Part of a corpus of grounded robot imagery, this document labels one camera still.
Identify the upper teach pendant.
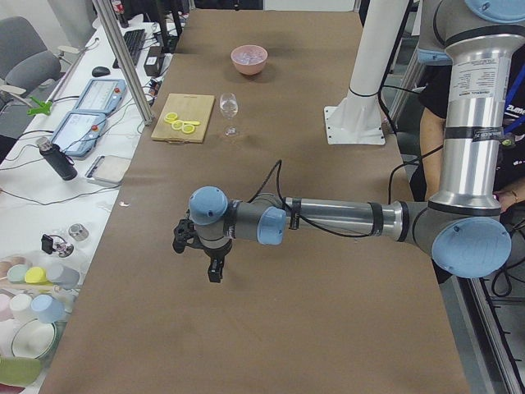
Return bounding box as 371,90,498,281
75,78,126,115

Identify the green cup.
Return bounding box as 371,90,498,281
7,264,29,284

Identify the pink cup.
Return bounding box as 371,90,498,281
0,294,13,322

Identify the pink bowl of ice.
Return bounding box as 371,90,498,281
231,44,268,76

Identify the grey office chair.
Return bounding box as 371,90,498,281
1,16,76,138

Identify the black power adapter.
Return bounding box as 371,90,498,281
144,46,165,77

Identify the lemon slice middle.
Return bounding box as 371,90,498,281
171,120,185,130

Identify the lower teach pendant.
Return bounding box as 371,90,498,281
51,111,107,159

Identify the grey cup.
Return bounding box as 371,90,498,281
46,263,80,290

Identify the small steel weight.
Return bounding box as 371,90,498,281
67,223,89,242

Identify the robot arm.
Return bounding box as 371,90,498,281
173,1,524,282

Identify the bamboo cutting board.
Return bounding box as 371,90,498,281
151,94,215,144

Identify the light blue cup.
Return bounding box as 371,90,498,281
30,294,66,323

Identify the clear wine glass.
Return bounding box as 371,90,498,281
219,93,239,136

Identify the green clamp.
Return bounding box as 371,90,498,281
27,96,53,117

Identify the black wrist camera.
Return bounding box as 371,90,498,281
172,218,199,254

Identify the lemon slice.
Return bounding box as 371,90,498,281
164,112,179,124
171,120,185,130
181,124,195,135

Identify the black keyboard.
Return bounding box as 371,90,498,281
123,29,146,66

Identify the black computer mouse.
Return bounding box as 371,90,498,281
91,66,111,78

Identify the black water bottle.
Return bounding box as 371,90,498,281
36,137,77,181

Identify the white cup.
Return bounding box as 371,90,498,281
9,294,36,323

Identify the white plate green rim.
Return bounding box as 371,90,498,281
11,319,58,360

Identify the aluminium frame post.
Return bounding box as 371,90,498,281
93,0,153,126

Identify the kitchen scale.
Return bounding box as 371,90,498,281
85,155,131,186

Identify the yellow cup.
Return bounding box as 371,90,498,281
24,267,48,285

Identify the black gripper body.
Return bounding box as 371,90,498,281
204,245,227,269

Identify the person in black shirt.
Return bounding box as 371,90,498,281
409,24,525,284

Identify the glass dispenser jar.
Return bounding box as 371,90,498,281
41,234,74,258

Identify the teach pendant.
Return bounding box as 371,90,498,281
75,78,126,115
51,111,107,159

